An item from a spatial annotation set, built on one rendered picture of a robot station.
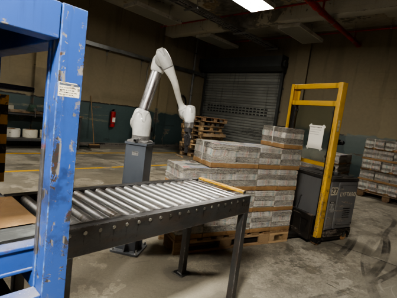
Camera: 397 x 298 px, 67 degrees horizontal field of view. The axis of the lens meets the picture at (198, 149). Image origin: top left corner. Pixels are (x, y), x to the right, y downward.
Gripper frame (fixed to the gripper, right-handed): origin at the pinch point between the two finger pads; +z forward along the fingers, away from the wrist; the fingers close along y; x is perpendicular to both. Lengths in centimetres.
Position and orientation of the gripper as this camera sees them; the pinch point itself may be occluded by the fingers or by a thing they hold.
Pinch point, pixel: (186, 149)
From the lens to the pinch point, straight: 288.5
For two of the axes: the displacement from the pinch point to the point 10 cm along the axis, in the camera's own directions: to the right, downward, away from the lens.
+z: -1.1, 9.9, 1.1
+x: -8.7, -0.5, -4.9
